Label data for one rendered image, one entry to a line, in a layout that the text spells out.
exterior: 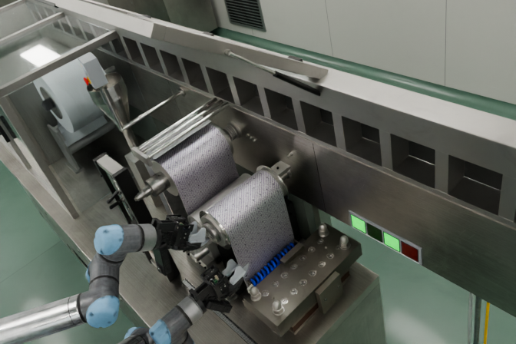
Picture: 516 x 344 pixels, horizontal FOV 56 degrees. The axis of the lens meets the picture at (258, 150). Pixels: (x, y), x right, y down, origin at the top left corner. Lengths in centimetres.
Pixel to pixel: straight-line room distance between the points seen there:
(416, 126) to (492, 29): 270
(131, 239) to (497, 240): 89
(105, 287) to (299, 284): 62
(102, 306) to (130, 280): 74
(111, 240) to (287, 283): 60
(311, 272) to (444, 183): 61
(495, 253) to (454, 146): 29
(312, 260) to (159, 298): 60
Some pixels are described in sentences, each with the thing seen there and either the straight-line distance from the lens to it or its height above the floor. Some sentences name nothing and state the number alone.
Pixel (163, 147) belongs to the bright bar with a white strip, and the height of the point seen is 145.
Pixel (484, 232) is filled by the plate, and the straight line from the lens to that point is 124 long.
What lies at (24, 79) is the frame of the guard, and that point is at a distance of 213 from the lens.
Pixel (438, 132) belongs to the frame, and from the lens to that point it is 112.
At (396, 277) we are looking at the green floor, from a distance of 288.
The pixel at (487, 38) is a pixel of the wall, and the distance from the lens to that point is 385.
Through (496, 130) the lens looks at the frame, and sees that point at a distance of 109.
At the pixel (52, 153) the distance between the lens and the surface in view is 227.
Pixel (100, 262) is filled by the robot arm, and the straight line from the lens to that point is 137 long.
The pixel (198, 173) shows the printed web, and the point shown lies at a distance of 163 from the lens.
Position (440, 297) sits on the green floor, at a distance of 281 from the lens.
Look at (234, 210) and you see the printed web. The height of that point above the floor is 130.
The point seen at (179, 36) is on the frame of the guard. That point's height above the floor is 195.
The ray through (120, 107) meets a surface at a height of 143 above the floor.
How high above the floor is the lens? 231
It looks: 36 degrees down
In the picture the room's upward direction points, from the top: 16 degrees counter-clockwise
